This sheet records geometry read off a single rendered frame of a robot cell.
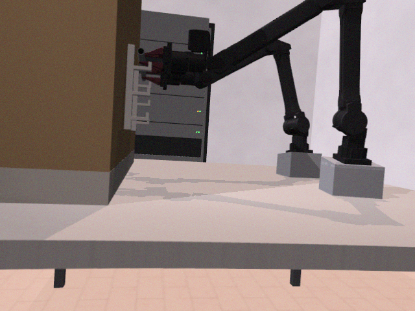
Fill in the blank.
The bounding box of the dark brown wall panel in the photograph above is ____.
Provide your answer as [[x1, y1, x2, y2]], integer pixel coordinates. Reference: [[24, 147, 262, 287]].
[[0, 0, 141, 205]]

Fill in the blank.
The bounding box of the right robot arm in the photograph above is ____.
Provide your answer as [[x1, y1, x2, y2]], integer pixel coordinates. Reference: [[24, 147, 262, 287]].
[[167, 40, 313, 153]]

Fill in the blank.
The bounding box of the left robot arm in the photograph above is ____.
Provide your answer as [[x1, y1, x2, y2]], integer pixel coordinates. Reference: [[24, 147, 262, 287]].
[[186, 0, 372, 166]]

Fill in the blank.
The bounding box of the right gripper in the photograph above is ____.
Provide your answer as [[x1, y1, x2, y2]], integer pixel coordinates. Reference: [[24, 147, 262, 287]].
[[141, 69, 167, 90]]

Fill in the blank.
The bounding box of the grey metal tube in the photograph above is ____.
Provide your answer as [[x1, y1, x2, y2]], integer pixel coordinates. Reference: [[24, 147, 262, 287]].
[[137, 47, 146, 77]]

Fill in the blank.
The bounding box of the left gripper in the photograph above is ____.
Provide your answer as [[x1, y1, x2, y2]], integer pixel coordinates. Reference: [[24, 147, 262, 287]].
[[145, 42, 189, 78]]

